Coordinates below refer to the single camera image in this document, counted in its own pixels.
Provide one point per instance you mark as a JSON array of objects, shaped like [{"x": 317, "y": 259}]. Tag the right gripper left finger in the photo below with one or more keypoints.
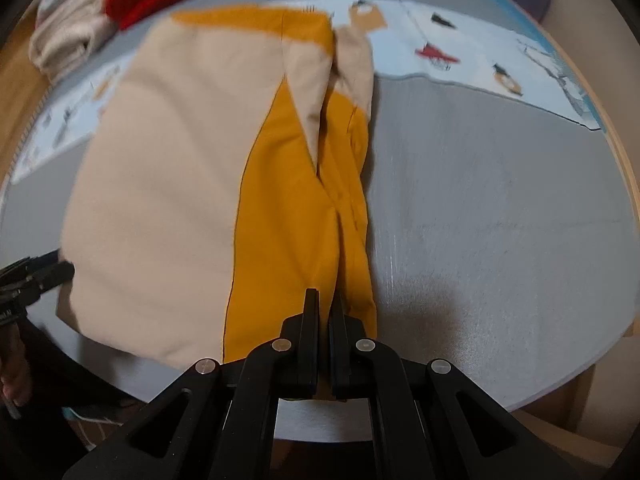
[{"x": 215, "y": 421}]

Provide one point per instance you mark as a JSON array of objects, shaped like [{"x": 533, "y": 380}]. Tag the cream folded blanket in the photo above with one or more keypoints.
[{"x": 69, "y": 36}]

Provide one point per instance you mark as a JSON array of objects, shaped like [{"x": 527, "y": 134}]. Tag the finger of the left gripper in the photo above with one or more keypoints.
[
  {"x": 21, "y": 269},
  {"x": 41, "y": 279}
]

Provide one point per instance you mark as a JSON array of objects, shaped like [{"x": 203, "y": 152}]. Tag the beige and orange hooded jacket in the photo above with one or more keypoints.
[{"x": 223, "y": 183}]

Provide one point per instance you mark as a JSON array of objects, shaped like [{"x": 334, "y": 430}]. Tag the wooden bed headboard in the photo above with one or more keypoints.
[{"x": 22, "y": 89}]

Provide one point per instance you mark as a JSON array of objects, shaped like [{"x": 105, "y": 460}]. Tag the person's left hand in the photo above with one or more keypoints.
[{"x": 15, "y": 378}]

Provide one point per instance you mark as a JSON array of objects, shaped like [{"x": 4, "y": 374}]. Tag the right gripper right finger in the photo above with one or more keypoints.
[{"x": 431, "y": 421}]

